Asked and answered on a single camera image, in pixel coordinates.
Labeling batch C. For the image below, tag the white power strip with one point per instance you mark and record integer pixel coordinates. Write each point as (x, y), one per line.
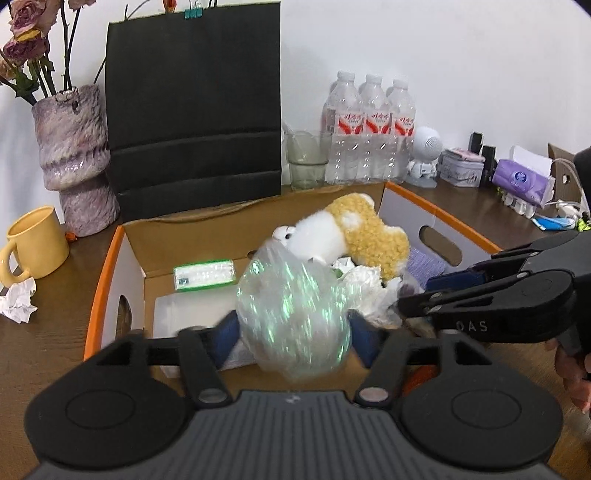
(519, 203)

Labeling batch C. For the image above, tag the clear water bottle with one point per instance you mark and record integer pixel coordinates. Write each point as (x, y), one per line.
(341, 129)
(376, 129)
(401, 129)

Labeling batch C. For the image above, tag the purple tissue pack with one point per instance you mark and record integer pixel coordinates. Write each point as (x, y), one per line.
(519, 177)

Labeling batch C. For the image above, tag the person's right hand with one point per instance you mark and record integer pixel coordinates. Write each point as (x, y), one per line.
(575, 378)

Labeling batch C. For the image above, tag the clear glass cup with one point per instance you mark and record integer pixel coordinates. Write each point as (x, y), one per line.
(308, 166)

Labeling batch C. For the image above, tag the white robot figure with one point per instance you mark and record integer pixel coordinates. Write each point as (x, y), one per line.
(427, 147)

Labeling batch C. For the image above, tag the dried pink roses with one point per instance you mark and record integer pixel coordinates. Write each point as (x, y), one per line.
(27, 41)

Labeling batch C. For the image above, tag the blue face mask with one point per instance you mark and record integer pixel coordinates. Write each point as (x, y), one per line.
(551, 223)

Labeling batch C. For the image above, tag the iridescent plastic bag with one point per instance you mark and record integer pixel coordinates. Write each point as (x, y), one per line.
(291, 314)

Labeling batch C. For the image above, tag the printed tin box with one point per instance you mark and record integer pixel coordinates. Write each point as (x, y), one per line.
(459, 170)

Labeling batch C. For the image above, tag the small crumpled white tissue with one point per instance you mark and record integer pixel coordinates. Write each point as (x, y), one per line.
(18, 300)

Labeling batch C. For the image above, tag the yellow mug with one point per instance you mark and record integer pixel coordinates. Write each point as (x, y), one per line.
(39, 244)

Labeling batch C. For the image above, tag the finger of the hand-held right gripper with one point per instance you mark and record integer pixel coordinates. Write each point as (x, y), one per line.
(461, 300)
(455, 280)

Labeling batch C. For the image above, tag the plastic wrap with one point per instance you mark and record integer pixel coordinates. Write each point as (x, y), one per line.
(364, 290)

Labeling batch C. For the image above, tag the purple mottled vase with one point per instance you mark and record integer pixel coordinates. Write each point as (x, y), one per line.
(74, 138)

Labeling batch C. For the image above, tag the orange cardboard box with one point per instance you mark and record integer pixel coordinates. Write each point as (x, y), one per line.
(184, 240)

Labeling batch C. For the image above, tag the small red clip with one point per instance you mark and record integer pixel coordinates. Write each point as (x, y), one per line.
(171, 4)

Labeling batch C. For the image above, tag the small black box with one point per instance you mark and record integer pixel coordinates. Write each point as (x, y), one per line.
(488, 166)
(475, 141)

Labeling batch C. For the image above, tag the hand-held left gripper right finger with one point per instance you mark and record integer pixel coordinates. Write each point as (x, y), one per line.
(364, 341)

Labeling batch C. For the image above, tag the green white packet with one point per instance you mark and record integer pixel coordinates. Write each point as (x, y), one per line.
(203, 276)

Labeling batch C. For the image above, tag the brown cardboard holder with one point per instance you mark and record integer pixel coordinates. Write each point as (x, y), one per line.
(561, 177)

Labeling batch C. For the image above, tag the green binder clip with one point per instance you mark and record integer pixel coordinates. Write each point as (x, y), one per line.
(193, 13)

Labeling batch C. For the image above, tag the white yellow plush toy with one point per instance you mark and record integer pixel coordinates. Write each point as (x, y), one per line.
(369, 235)

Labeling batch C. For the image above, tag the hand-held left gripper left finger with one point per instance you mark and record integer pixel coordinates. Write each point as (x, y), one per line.
(228, 337)

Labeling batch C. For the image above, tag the black paper bag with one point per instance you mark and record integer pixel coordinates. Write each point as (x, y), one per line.
(194, 92)

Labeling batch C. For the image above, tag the purple knitted pouch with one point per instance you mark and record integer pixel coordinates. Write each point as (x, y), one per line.
(425, 265)

